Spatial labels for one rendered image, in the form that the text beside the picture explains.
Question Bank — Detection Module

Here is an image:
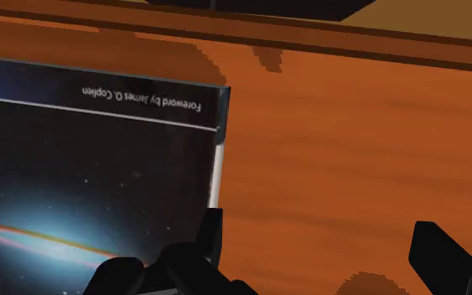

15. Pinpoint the black book with galaxy cover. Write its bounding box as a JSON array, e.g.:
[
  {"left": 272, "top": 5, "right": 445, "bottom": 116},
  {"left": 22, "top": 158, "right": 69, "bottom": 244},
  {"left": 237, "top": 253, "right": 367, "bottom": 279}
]
[{"left": 0, "top": 55, "right": 231, "bottom": 295}]

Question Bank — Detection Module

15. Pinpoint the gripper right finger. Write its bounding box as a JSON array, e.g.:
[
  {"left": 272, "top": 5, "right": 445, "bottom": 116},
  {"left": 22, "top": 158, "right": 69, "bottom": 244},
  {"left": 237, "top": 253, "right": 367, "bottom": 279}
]
[{"left": 407, "top": 220, "right": 472, "bottom": 295}]

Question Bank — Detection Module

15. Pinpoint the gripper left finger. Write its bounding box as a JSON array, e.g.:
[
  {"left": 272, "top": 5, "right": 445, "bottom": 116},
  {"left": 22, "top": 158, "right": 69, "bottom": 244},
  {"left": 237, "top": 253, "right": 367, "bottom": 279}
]
[{"left": 83, "top": 207, "right": 259, "bottom": 295}]

